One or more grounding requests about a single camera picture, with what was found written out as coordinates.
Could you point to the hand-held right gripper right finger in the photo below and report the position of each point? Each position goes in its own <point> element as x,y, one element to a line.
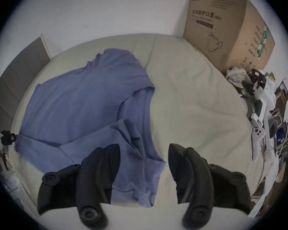
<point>194,176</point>

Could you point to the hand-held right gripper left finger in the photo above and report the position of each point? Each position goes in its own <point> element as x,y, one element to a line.
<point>93,176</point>

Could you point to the blue shirt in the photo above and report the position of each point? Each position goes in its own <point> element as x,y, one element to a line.
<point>86,92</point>

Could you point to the grey padded headboard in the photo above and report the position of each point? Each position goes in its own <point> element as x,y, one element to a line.
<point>19,75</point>

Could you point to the bed with beige sheet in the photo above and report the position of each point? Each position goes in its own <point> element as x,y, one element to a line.
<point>194,104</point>

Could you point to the white hand controller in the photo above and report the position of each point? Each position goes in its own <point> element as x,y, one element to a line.
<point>256,138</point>

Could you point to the brown cardboard carton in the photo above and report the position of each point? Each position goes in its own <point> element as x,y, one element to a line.
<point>218,32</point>

